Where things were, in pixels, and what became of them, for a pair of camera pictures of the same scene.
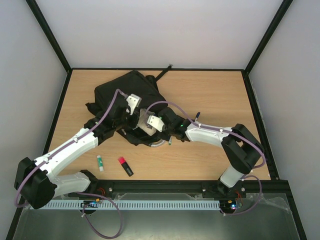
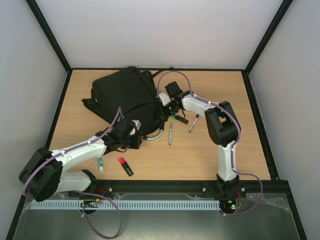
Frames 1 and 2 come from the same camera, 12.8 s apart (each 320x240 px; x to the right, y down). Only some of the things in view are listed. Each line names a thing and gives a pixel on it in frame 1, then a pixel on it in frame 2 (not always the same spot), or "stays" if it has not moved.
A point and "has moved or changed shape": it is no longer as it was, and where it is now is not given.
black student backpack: [127, 95] has moved or changed shape
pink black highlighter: [126, 166] stays
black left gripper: [133, 123] -> [137, 144]
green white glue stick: [100, 163] stays
